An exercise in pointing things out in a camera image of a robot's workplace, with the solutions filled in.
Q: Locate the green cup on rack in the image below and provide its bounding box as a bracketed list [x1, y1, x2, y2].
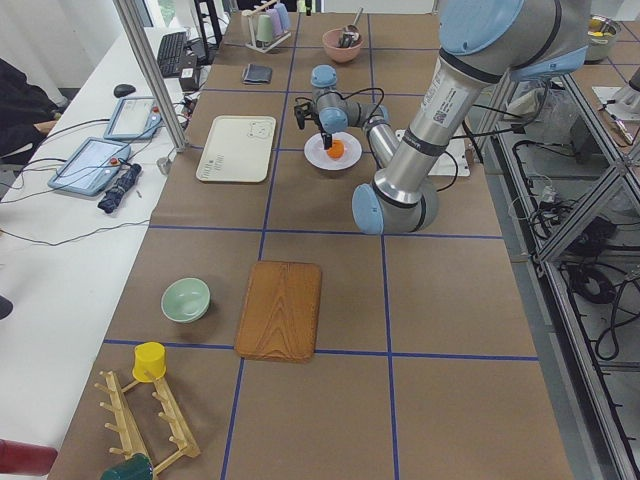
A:
[256, 14, 274, 43]

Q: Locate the metal scoop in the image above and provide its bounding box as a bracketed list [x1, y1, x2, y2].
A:
[338, 8, 363, 48]

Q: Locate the folded grey cloth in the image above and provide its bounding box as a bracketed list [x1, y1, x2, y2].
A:
[242, 63, 273, 85]

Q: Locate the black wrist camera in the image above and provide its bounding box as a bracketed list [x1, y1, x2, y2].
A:
[294, 97, 317, 130]

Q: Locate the teach pendant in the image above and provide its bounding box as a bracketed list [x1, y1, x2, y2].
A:
[48, 137, 131, 197]
[103, 97, 162, 141]

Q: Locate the black keyboard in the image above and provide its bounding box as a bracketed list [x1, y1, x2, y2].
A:
[156, 31, 187, 78]

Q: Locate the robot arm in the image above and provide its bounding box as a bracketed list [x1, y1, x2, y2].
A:
[310, 1, 591, 235]

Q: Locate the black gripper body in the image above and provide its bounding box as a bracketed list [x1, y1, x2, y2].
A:
[316, 115, 334, 138]

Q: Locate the teach pendant far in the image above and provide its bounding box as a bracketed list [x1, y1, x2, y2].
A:
[103, 97, 162, 141]

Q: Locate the aluminium frame post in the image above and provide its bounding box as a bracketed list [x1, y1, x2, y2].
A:
[113, 0, 187, 153]

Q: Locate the purple cup on rack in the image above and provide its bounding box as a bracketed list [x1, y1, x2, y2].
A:
[265, 8, 283, 36]

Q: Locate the cream bear serving tray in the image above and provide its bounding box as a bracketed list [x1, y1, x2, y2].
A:
[195, 115, 276, 183]

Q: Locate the teach pendant near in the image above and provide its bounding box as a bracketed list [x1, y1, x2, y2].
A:
[48, 137, 131, 197]

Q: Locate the orange fruit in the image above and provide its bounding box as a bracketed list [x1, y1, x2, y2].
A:
[326, 139, 345, 160]

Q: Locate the yellow cup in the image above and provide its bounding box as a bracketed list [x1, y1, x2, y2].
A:
[132, 342, 167, 383]

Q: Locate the red bottle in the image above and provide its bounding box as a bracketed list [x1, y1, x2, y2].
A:
[1, 439, 58, 476]

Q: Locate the small black box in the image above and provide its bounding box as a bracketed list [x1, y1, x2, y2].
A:
[179, 67, 200, 92]

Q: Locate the wooden cutting board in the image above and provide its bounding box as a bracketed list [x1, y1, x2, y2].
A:
[234, 261, 322, 363]

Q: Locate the green ceramic bowl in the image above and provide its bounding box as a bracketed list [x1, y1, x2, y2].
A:
[161, 278, 211, 323]

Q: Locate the white wire cup rack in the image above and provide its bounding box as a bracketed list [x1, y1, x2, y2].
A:
[245, 31, 292, 53]

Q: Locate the black computer mouse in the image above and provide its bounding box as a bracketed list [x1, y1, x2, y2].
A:
[113, 84, 136, 98]

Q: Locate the folded dark blue umbrella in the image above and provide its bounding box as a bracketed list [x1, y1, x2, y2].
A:
[98, 164, 142, 214]

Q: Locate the pink bowl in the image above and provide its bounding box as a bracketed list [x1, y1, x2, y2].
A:
[322, 28, 363, 64]

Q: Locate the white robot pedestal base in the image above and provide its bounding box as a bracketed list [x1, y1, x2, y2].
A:
[394, 128, 473, 178]

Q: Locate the blue cup on rack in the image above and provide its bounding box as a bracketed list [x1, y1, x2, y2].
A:
[274, 3, 291, 31]

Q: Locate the wooden peg rack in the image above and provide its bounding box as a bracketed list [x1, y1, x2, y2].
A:
[94, 370, 202, 479]

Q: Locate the white ceramic plate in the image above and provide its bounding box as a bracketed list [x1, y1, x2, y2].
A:
[304, 132, 362, 171]

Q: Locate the dark green cup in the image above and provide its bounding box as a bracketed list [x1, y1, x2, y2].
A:
[100, 453, 154, 480]

